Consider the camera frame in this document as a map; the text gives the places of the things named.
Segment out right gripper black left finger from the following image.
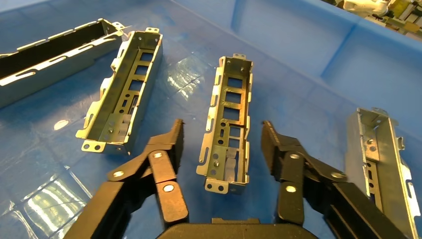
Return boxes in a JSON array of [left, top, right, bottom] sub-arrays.
[[64, 119, 190, 239]]

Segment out blue plastic bin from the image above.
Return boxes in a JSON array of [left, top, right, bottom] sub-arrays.
[[0, 0, 422, 239]]

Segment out dark grey metal bracket part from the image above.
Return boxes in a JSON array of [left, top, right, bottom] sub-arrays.
[[0, 18, 125, 110]]

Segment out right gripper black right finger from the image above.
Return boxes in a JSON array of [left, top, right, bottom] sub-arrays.
[[261, 120, 410, 239]]

